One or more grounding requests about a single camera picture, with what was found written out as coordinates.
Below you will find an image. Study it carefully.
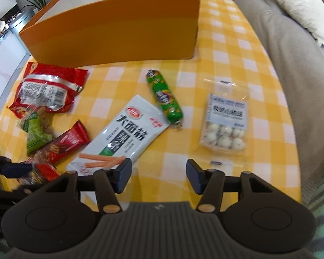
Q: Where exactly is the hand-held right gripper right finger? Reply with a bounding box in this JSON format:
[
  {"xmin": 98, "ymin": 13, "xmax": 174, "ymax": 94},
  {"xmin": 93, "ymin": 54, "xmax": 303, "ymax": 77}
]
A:
[{"xmin": 186, "ymin": 159, "xmax": 276, "ymax": 213}]

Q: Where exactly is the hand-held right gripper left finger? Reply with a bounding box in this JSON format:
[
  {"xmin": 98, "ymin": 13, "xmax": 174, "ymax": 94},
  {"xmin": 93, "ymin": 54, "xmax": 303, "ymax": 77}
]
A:
[{"xmin": 44, "ymin": 158, "xmax": 133, "ymax": 214}]

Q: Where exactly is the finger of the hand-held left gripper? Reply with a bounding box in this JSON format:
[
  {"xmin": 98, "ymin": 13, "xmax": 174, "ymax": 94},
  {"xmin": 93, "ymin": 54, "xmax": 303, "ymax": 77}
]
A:
[
  {"xmin": 0, "ymin": 147, "xmax": 34, "ymax": 180},
  {"xmin": 11, "ymin": 184, "xmax": 45, "ymax": 195}
]

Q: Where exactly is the clear red noodle snack packet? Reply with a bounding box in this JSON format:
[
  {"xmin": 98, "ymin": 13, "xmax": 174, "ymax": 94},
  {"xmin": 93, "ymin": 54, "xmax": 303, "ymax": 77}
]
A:
[{"xmin": 19, "ymin": 144, "xmax": 62, "ymax": 184}]

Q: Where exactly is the white spicy strip packet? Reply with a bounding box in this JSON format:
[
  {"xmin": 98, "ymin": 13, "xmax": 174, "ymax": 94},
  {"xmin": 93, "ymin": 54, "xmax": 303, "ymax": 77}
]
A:
[{"xmin": 66, "ymin": 94, "xmax": 170, "ymax": 177}]

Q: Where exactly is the red wafer bar packet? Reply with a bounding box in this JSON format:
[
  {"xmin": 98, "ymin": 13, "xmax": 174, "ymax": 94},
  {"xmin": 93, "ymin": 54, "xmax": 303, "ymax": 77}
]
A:
[{"xmin": 34, "ymin": 121, "xmax": 90, "ymax": 166}]

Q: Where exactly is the large red snack packet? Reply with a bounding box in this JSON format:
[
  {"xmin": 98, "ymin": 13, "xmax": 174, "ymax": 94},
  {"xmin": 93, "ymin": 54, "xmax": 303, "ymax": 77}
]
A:
[{"xmin": 7, "ymin": 62, "xmax": 88, "ymax": 120}]

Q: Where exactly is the orange cardboard box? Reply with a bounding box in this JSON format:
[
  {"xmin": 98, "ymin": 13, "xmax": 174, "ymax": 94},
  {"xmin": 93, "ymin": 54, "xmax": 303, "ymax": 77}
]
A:
[{"xmin": 18, "ymin": 0, "xmax": 201, "ymax": 67}]

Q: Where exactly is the small green snack packet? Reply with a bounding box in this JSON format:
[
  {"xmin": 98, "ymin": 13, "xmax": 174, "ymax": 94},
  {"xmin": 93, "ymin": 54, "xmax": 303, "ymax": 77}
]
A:
[{"xmin": 17, "ymin": 111, "xmax": 54, "ymax": 156}]

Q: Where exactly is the clear bag of white balls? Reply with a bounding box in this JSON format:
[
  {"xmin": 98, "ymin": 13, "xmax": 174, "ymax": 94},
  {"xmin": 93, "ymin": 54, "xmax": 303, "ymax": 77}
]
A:
[{"xmin": 198, "ymin": 78, "xmax": 253, "ymax": 166}]

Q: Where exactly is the green sausage stick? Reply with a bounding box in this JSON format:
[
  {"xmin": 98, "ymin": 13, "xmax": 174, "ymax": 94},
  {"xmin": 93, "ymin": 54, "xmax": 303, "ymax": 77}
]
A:
[{"xmin": 146, "ymin": 69, "xmax": 184, "ymax": 128}]

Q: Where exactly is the white cabinet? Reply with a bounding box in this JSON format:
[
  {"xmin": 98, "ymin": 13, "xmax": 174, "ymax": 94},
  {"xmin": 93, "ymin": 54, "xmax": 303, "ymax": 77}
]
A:
[{"xmin": 0, "ymin": 40, "xmax": 31, "ymax": 114}]

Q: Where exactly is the green striped clothing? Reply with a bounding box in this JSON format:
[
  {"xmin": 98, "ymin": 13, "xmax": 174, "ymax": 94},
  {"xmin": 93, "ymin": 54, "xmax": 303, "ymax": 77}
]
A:
[{"xmin": 300, "ymin": 159, "xmax": 324, "ymax": 259}]

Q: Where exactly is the yellow checkered tablecloth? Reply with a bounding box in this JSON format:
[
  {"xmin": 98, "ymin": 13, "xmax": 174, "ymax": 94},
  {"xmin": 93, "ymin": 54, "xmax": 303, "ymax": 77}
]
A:
[{"xmin": 0, "ymin": 0, "xmax": 303, "ymax": 206}]

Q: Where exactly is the grey trash can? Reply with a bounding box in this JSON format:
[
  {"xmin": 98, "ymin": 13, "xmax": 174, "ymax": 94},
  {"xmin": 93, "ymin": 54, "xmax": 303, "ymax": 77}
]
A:
[{"xmin": 9, "ymin": 9, "xmax": 36, "ymax": 40}]

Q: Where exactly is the grey sofa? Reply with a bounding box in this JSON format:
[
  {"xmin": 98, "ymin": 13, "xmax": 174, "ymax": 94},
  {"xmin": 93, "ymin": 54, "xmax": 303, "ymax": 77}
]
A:
[{"xmin": 235, "ymin": 0, "xmax": 324, "ymax": 203}]

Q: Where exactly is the beige cushion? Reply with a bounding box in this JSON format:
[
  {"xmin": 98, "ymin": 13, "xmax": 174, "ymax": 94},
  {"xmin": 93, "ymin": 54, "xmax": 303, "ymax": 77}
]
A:
[{"xmin": 255, "ymin": 0, "xmax": 324, "ymax": 51}]

